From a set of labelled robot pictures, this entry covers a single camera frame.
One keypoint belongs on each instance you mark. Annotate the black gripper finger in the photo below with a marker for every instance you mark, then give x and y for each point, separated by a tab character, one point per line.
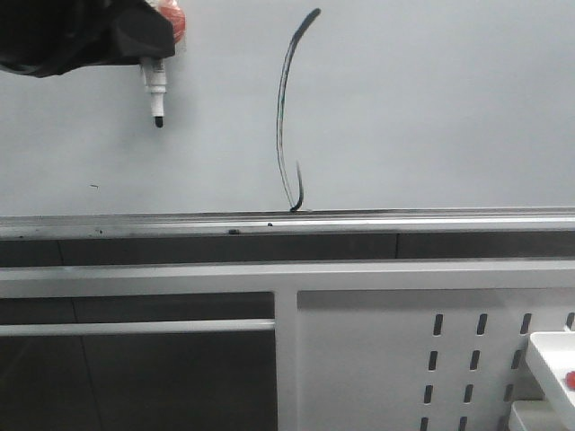
46	38

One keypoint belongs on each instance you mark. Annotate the white whiteboard marker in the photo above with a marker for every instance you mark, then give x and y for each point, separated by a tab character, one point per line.
155	81

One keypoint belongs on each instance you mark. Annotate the red round magnet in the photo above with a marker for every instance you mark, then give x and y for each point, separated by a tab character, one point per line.
172	12

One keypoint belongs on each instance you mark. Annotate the white whiteboard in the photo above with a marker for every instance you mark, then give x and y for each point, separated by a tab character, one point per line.
389	104

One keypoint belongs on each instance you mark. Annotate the white perforated pegboard panel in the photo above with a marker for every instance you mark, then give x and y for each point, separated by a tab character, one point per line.
420	359

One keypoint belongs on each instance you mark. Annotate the white plastic bin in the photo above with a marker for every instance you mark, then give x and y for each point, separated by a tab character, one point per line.
550	356

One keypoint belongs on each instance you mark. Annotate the grey lower bin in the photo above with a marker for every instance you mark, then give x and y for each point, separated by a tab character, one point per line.
533	415

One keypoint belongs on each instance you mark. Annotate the small red object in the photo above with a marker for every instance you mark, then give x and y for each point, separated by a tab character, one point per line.
570	380

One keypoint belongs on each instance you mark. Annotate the aluminium whiteboard tray rail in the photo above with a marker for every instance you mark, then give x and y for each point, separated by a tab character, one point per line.
80	227

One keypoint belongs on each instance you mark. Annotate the white metal frame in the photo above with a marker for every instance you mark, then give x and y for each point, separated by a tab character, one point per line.
199	347

